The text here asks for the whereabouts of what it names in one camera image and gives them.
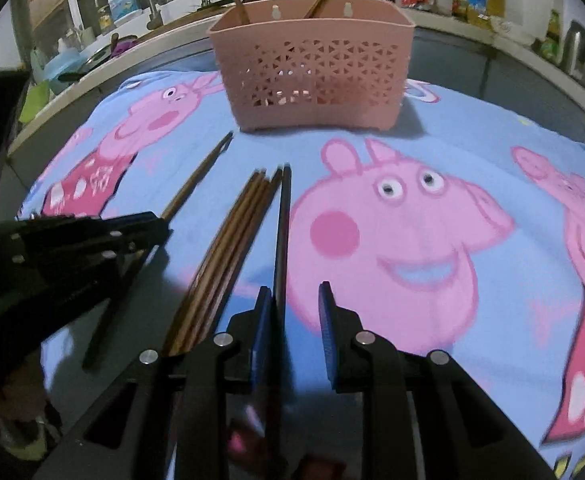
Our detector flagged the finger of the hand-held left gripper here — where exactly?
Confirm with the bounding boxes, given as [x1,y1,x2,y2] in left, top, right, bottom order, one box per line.
[0,212,172,251]
[12,249,146,301]

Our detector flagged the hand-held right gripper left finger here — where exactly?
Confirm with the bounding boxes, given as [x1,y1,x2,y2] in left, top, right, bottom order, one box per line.
[32,286,276,480]

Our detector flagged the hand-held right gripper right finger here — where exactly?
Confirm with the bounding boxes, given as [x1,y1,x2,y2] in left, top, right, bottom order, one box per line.
[318,281,558,480]

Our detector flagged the dark wooden chopstick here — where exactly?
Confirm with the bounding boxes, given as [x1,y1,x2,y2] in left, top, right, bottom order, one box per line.
[265,162,293,480]

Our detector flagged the pink plastic utensil basket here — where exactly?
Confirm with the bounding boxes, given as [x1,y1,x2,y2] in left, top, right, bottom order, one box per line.
[208,0,416,133]

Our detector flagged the yellow-green shoe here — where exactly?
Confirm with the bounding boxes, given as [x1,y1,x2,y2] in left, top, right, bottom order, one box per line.
[0,417,48,462]

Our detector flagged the dark metal pan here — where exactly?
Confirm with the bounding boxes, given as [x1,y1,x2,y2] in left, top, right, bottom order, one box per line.
[57,42,123,83]

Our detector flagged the blue plastic container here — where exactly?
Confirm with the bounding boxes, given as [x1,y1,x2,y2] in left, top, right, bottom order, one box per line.
[32,47,86,93]

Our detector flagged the white detergent jug blue label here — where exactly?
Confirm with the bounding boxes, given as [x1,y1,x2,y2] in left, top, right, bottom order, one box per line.
[106,0,146,23]

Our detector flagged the blue printed cartoon blanket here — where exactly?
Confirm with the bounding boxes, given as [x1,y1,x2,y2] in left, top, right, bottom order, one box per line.
[16,67,585,480]

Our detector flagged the green glass bottle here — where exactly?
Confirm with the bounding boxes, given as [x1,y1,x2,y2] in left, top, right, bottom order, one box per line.
[542,10,563,58]

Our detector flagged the steel thermos jug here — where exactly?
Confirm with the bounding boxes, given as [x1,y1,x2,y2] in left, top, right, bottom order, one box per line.
[563,20,585,78]

